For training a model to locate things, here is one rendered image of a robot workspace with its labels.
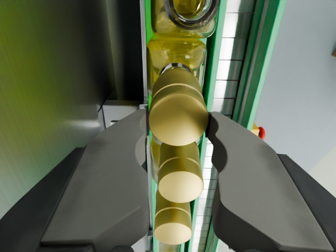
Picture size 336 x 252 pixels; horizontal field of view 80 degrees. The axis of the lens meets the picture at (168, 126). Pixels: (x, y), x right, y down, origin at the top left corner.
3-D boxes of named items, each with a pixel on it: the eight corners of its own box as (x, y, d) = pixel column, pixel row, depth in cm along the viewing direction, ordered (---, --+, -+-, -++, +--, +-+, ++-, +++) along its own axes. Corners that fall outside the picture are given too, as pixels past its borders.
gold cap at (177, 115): (152, 67, 14) (145, 90, 10) (203, 69, 14) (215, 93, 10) (152, 113, 16) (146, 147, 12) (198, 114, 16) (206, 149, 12)
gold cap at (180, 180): (159, 133, 17) (156, 169, 14) (200, 135, 17) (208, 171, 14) (159, 165, 19) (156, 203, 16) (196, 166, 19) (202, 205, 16)
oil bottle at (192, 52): (157, 23, 34) (142, 44, 16) (190, 24, 34) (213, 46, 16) (157, 57, 37) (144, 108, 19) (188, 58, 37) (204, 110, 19)
